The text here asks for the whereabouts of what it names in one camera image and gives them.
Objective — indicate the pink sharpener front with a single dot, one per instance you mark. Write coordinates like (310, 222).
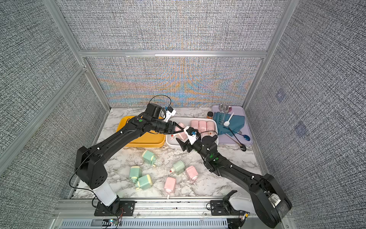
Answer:
(169, 186)

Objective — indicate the blue spoon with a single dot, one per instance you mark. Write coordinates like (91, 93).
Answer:
(246, 137)

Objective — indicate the white plastic spoon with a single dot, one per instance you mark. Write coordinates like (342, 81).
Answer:
(227, 123)

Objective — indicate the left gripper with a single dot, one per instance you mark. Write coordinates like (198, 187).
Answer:
(172, 130)

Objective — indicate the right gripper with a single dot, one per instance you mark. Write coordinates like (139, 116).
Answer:
(189, 146)

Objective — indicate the teal cloth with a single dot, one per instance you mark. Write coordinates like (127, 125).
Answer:
(236, 123)

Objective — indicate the green sharpener centre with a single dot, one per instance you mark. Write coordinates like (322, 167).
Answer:
(177, 168)

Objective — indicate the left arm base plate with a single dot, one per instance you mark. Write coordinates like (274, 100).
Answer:
(117, 208)

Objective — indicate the black spoon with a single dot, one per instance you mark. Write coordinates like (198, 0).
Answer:
(236, 140)

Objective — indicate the green sharpener upper left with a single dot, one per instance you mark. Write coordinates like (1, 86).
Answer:
(149, 157)

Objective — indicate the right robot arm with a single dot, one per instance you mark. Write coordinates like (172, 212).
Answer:
(270, 202)

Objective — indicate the silver ornate spoon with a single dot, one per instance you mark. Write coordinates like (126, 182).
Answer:
(226, 111)

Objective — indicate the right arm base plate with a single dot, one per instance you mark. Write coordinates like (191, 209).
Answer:
(220, 208)

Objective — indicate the aluminium front rail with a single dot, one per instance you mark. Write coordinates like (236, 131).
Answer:
(152, 213)

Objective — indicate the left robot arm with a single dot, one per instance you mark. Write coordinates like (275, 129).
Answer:
(89, 164)

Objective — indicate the green sharpener front yellow cap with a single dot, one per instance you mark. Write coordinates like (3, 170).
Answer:
(144, 182)

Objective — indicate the yellow storage box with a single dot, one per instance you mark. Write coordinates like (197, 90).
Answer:
(148, 140)

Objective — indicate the lavender tray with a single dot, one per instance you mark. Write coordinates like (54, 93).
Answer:
(237, 110)

